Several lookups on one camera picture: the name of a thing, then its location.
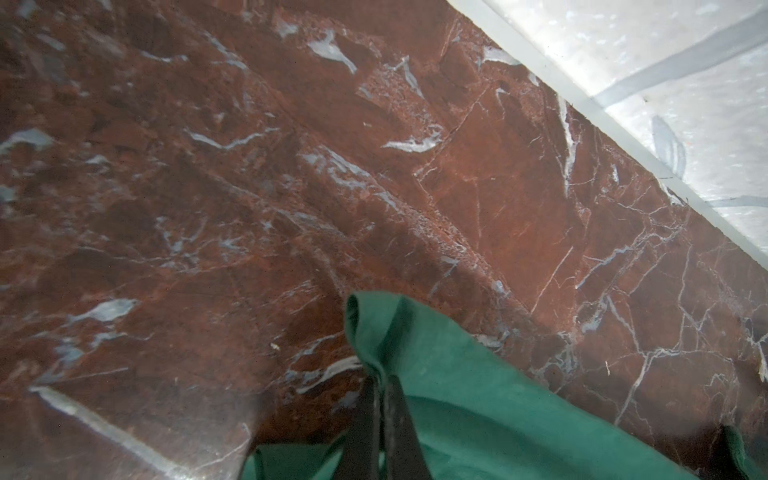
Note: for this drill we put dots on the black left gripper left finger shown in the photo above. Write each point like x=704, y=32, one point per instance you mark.
x=360, y=457

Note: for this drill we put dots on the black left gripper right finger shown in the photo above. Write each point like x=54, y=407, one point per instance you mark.
x=404, y=459

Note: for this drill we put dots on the green t-shirt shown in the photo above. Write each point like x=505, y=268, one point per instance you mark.
x=476, y=417

